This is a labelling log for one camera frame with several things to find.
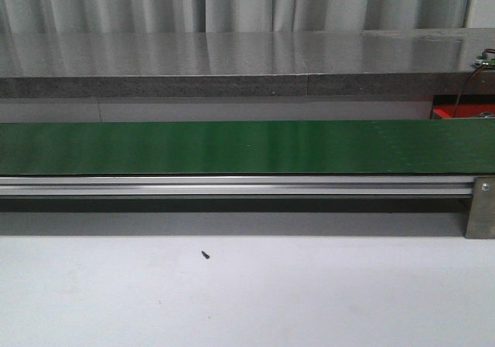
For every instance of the aluminium conveyor frame rail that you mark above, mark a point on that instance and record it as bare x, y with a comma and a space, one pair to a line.
282, 185

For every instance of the steel conveyor end bracket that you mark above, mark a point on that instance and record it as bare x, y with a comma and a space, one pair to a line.
481, 214

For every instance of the grey curtain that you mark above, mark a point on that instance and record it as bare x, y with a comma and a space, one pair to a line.
23, 16

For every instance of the grey stone counter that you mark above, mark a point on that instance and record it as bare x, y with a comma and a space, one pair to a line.
244, 64

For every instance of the green conveyor belt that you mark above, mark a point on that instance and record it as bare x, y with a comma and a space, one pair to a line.
405, 147

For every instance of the red plastic tray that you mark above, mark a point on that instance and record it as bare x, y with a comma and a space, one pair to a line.
471, 105

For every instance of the small green circuit board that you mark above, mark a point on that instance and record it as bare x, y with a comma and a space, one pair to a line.
485, 60

